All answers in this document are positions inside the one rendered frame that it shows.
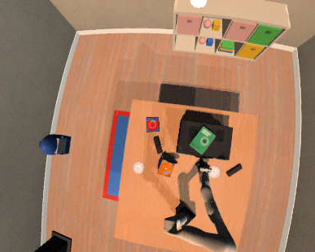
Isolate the red cd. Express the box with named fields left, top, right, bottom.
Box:
left=147, top=119, right=159, bottom=131

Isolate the white cd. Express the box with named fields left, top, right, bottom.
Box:
left=208, top=166, right=220, bottom=178
left=133, top=162, right=145, bottom=174

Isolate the black rectangular bar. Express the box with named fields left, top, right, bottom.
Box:
left=226, top=164, right=243, bottom=177
left=153, top=137, right=162, bottom=154

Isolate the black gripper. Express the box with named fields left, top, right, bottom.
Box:
left=195, top=158, right=210, bottom=172

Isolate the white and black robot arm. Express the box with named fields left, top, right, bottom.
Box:
left=164, top=167, right=237, bottom=252

